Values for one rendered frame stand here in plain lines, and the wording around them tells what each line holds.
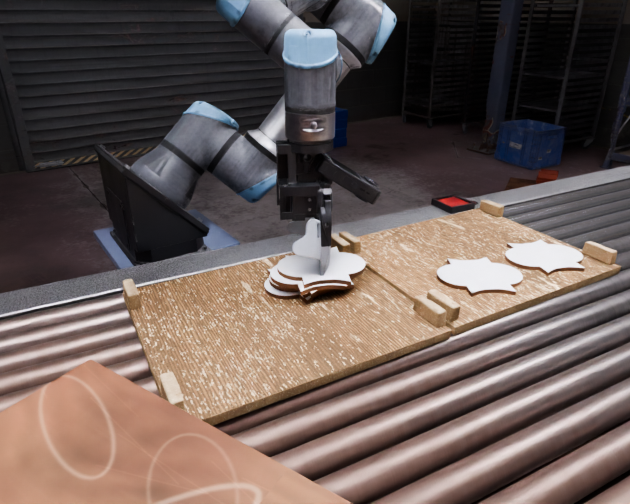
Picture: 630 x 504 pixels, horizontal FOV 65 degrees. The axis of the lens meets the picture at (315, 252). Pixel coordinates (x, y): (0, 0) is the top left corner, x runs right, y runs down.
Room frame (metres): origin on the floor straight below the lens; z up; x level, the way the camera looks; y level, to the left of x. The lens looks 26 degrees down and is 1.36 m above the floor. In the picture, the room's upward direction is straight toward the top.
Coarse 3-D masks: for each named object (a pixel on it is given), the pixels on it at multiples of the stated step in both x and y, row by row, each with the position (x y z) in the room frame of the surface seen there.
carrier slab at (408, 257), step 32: (416, 224) 1.02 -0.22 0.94; (448, 224) 1.02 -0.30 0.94; (480, 224) 1.02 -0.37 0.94; (512, 224) 1.02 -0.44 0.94; (384, 256) 0.86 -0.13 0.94; (416, 256) 0.86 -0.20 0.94; (448, 256) 0.86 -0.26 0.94; (480, 256) 0.86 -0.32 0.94; (416, 288) 0.73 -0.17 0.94; (448, 288) 0.73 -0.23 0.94; (544, 288) 0.73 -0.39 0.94; (576, 288) 0.76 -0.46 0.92; (448, 320) 0.64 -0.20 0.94; (480, 320) 0.64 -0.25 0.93
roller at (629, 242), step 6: (612, 240) 0.97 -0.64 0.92; (618, 240) 0.97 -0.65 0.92; (624, 240) 0.97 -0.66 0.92; (606, 246) 0.94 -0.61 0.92; (612, 246) 0.94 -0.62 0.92; (618, 246) 0.95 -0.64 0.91; (624, 246) 0.95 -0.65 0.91; (618, 252) 0.94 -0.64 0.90; (144, 378) 0.53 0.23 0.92; (150, 378) 0.52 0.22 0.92; (138, 384) 0.51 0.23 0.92; (144, 384) 0.51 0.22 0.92; (150, 384) 0.51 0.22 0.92; (150, 390) 0.50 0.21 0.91; (156, 390) 0.51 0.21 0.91
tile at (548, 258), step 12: (540, 240) 0.91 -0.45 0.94; (516, 252) 0.86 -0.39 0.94; (528, 252) 0.86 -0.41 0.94; (540, 252) 0.86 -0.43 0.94; (552, 252) 0.86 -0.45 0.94; (564, 252) 0.86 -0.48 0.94; (576, 252) 0.86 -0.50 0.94; (516, 264) 0.81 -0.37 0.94; (528, 264) 0.81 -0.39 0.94; (540, 264) 0.81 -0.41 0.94; (552, 264) 0.81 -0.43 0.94; (564, 264) 0.81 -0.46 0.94; (576, 264) 0.81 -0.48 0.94
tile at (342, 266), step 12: (336, 252) 0.79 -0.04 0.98; (288, 264) 0.74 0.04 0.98; (300, 264) 0.74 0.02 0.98; (312, 264) 0.74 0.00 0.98; (336, 264) 0.74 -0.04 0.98; (348, 264) 0.74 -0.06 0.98; (360, 264) 0.74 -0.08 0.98; (288, 276) 0.70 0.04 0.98; (300, 276) 0.70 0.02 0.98; (312, 276) 0.70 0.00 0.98; (324, 276) 0.70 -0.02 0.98; (336, 276) 0.70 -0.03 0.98; (348, 276) 0.70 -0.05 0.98
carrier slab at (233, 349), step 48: (144, 288) 0.73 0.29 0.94; (192, 288) 0.73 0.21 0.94; (240, 288) 0.73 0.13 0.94; (384, 288) 0.73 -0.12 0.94; (144, 336) 0.59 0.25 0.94; (192, 336) 0.59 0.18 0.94; (240, 336) 0.59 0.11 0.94; (288, 336) 0.59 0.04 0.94; (336, 336) 0.59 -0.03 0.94; (384, 336) 0.59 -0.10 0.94; (432, 336) 0.60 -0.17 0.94; (192, 384) 0.49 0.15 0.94; (240, 384) 0.49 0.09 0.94; (288, 384) 0.49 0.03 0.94
